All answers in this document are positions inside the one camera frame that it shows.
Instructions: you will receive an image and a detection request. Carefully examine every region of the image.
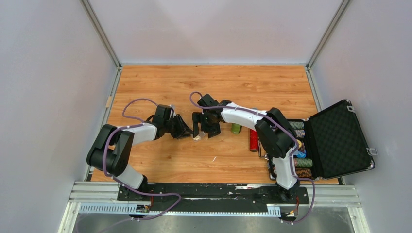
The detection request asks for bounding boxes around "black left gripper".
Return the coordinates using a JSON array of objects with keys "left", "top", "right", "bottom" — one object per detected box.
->
[{"left": 163, "top": 114, "right": 193, "bottom": 140}]

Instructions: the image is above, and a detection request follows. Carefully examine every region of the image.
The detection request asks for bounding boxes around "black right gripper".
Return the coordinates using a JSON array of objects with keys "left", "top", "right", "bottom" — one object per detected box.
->
[{"left": 193, "top": 112, "right": 220, "bottom": 139}]

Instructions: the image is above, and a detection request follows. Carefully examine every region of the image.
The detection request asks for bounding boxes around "green pill bottle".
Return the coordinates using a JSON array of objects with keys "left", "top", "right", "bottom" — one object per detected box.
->
[{"left": 231, "top": 123, "right": 242, "bottom": 134}]

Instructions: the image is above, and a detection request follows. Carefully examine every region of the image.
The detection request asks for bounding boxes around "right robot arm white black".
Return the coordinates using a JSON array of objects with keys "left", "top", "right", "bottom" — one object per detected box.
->
[{"left": 189, "top": 92, "right": 300, "bottom": 203}]

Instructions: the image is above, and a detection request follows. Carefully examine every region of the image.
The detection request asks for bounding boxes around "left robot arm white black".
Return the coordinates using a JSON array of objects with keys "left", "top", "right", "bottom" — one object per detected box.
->
[{"left": 86, "top": 104, "right": 193, "bottom": 200}]

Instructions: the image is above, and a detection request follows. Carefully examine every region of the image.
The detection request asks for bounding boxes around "red glitter tube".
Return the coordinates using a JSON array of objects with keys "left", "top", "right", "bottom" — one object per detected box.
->
[{"left": 249, "top": 129, "right": 259, "bottom": 152}]

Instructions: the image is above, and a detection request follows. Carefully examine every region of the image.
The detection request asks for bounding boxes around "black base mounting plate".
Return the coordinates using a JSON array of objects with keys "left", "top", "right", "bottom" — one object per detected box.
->
[{"left": 117, "top": 183, "right": 309, "bottom": 213}]

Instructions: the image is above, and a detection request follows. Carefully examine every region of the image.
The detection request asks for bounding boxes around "green purple chip row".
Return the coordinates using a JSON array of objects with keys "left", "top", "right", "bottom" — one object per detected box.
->
[{"left": 289, "top": 121, "right": 306, "bottom": 138}]

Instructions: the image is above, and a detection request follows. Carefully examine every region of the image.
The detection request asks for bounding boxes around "orange black chip row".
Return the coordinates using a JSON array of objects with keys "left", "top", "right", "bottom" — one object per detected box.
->
[{"left": 293, "top": 158, "right": 313, "bottom": 178}]

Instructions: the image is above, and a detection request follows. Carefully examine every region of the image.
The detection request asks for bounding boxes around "black poker chip case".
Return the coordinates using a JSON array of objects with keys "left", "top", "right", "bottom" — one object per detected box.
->
[{"left": 269, "top": 100, "right": 375, "bottom": 180}]

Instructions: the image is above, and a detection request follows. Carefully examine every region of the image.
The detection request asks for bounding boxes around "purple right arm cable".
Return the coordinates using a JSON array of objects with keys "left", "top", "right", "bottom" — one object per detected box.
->
[{"left": 189, "top": 91, "right": 316, "bottom": 225}]

